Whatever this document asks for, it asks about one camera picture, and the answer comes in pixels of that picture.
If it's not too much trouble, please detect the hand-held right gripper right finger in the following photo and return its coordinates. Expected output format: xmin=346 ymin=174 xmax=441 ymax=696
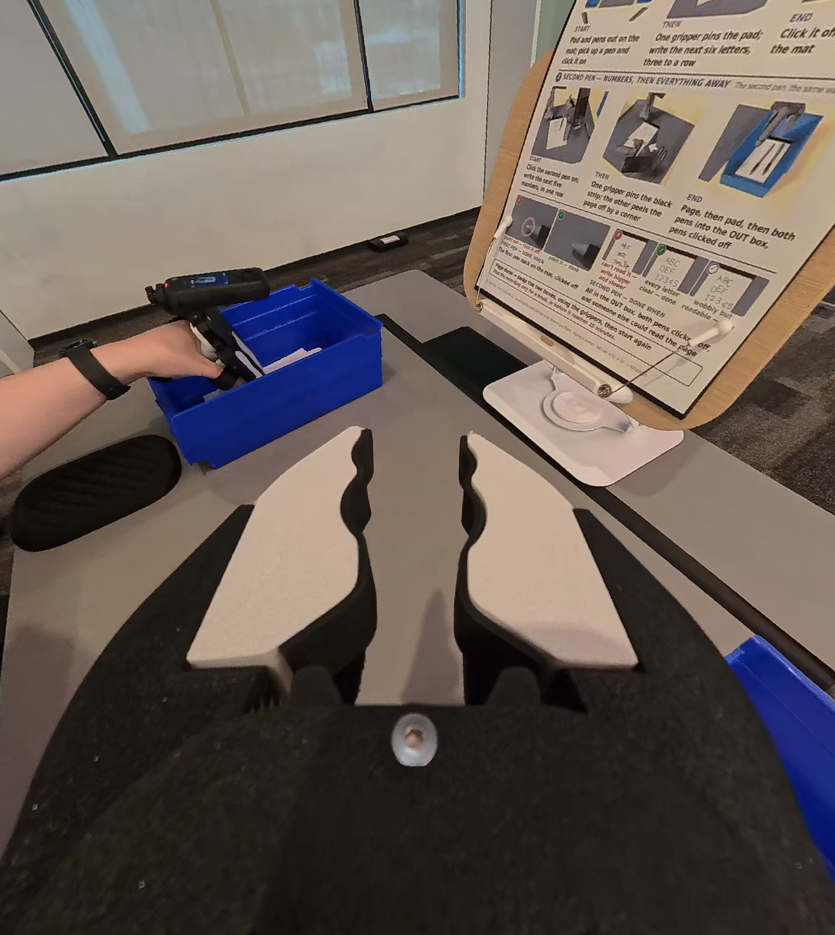
xmin=454 ymin=431 xmax=641 ymax=713

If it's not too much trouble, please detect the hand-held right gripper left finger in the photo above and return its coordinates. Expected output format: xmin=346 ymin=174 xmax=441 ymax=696
xmin=186 ymin=426 xmax=378 ymax=706

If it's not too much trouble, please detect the handwritten lined paper sheet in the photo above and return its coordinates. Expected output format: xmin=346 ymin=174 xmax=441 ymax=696
xmin=202 ymin=347 xmax=323 ymax=401

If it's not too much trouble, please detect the blue plastic bin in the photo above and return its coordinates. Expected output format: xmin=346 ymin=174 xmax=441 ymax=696
xmin=725 ymin=636 xmax=835 ymax=935
xmin=148 ymin=278 xmax=383 ymax=470

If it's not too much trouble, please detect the person's left forearm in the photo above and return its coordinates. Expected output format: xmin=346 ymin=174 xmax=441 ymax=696
xmin=0 ymin=351 xmax=108 ymax=505

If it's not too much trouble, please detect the person's left hand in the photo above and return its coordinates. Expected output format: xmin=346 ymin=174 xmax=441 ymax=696
xmin=125 ymin=321 xmax=224 ymax=384

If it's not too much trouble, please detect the instruction board on stand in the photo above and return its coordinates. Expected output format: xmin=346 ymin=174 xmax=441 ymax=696
xmin=463 ymin=51 xmax=835 ymax=486

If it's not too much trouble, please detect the printed instruction sheet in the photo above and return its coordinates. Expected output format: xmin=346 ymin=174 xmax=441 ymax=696
xmin=479 ymin=0 xmax=835 ymax=417

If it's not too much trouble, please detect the black wrist strap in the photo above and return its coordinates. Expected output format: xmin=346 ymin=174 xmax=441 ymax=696
xmin=59 ymin=339 xmax=132 ymax=401

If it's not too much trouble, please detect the glass wall window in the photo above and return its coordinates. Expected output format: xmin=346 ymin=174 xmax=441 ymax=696
xmin=0 ymin=0 xmax=462 ymax=192

